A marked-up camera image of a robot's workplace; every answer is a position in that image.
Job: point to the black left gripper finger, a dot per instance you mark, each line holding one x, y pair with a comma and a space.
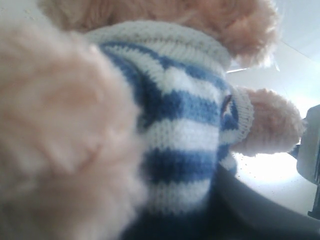
230, 211

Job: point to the teddy bear striped sweater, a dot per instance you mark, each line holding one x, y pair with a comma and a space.
117, 118

